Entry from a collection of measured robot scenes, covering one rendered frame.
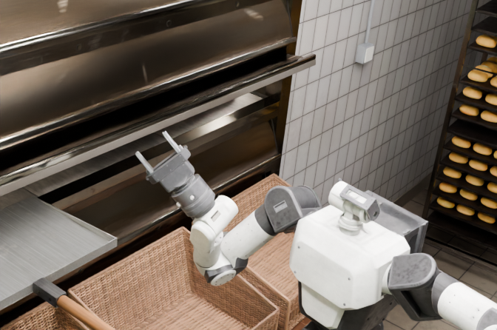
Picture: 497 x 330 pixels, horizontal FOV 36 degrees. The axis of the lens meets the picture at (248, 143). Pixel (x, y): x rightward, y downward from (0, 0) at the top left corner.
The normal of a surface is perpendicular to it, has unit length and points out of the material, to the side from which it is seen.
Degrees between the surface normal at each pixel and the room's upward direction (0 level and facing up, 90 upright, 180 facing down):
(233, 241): 65
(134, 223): 70
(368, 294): 85
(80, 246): 1
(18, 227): 1
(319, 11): 90
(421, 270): 38
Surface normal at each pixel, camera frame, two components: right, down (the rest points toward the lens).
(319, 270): -0.71, 0.26
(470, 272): 0.10, -0.89
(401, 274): -0.51, -0.67
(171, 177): 0.14, 0.24
